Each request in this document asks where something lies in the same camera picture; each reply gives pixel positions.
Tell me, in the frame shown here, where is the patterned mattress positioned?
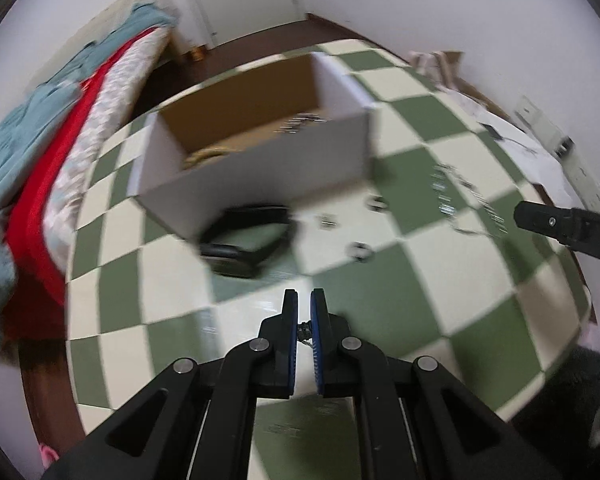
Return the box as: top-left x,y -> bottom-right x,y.
41,28 -> 171,270

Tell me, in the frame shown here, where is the silver chain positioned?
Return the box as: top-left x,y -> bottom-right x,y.
275,113 -> 331,134

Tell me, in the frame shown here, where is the brown cardboard box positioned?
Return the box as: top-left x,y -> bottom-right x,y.
409,50 -> 496,106

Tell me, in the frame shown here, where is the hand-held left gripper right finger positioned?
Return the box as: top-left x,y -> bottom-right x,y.
309,288 -> 565,480

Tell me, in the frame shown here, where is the gold bracelet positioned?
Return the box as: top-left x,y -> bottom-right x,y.
182,146 -> 231,171

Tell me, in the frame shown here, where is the red blanket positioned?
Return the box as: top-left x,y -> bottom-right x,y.
2,27 -> 157,342

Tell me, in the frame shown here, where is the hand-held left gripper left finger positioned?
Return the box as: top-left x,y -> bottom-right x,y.
41,289 -> 299,480

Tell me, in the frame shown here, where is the silver beaded necklace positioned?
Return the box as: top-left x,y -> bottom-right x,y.
428,162 -> 512,237

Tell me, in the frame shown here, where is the white cardboard box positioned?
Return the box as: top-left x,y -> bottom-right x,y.
127,52 -> 377,242

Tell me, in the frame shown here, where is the green checkered tablecloth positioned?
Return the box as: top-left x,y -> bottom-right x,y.
64,39 -> 594,480

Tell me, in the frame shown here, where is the white wall socket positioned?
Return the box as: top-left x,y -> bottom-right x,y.
514,95 -> 567,153

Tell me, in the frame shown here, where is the white paper sheet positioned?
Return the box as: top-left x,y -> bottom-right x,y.
440,85 -> 578,201

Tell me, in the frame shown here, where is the black wristband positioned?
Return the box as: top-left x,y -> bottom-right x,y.
198,203 -> 299,279

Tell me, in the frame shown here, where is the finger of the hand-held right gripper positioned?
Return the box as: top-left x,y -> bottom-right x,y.
513,200 -> 575,247

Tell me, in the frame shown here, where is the pink slipper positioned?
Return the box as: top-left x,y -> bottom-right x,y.
38,442 -> 61,470

